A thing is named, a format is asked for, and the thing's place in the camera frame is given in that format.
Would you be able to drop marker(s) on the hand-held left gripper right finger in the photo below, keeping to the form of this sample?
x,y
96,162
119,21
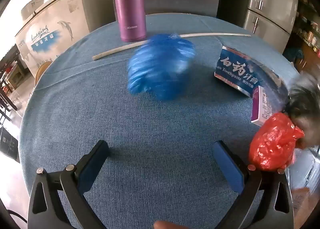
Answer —
x,y
228,166

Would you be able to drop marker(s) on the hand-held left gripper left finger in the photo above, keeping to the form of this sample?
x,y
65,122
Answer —
x,y
92,166

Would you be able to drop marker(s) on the red plastic bag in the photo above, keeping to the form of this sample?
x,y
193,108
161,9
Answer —
x,y
272,141

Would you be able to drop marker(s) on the blue silver toothpaste box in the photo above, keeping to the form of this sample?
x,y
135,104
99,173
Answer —
x,y
237,71

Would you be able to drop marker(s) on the blue plastic bag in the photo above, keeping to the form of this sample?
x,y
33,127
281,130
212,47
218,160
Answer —
x,y
160,66

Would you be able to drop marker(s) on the person's left hand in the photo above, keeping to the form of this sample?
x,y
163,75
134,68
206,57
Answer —
x,y
166,225

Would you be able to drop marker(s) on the purple white medicine box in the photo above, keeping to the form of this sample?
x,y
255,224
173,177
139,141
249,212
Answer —
x,y
262,109

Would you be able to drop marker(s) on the silver foil wrapper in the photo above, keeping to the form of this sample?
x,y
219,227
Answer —
x,y
303,169

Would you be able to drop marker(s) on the blue tablecloth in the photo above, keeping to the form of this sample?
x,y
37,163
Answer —
x,y
150,124

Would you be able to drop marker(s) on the black plastic crate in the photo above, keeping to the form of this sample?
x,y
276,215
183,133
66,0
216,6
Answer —
x,y
7,144

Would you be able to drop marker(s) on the silver refrigerator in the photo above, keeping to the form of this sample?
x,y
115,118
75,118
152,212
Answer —
x,y
265,1

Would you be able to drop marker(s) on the yellow plastic stool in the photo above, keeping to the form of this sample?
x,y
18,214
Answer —
x,y
42,71

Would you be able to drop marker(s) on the long white stick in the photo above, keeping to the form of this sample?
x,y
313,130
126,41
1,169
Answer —
x,y
112,51

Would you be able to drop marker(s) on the white chest freezer dolphin print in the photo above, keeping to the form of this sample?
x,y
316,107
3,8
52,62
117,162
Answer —
x,y
57,28

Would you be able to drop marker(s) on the purple thermos bottle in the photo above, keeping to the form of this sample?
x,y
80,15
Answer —
x,y
130,6

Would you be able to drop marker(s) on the white rice cooker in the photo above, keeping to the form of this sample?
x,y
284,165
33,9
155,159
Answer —
x,y
32,7

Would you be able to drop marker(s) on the wall shelf with goods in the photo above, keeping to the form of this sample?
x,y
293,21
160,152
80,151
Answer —
x,y
308,31

